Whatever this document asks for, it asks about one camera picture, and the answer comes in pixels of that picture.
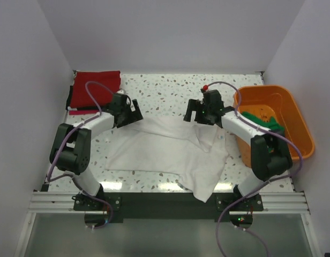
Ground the aluminium frame rail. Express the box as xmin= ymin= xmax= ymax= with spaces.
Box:
xmin=14 ymin=192 xmax=324 ymax=256

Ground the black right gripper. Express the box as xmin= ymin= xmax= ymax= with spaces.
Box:
xmin=183 ymin=99 xmax=213 ymax=126

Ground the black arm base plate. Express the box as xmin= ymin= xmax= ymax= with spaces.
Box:
xmin=73 ymin=191 xmax=265 ymax=224

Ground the red folded t shirt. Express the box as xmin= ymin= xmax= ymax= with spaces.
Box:
xmin=66 ymin=71 xmax=121 ymax=109

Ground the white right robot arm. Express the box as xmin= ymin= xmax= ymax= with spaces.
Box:
xmin=184 ymin=89 xmax=293 ymax=210

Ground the green t shirt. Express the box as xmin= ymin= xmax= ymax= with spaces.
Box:
xmin=241 ymin=111 xmax=285 ymax=133

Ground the pink folded t shirt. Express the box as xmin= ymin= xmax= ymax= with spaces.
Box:
xmin=69 ymin=110 xmax=99 ymax=116

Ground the orange plastic basket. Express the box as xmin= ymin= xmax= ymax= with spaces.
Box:
xmin=234 ymin=85 xmax=315 ymax=159

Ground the black folded t shirt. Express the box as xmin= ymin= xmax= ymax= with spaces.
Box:
xmin=66 ymin=84 xmax=113 ymax=110

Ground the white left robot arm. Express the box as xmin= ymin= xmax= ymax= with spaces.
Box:
xmin=46 ymin=92 xmax=143 ymax=210

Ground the white t shirt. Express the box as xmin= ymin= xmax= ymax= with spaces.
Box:
xmin=106 ymin=116 xmax=229 ymax=202

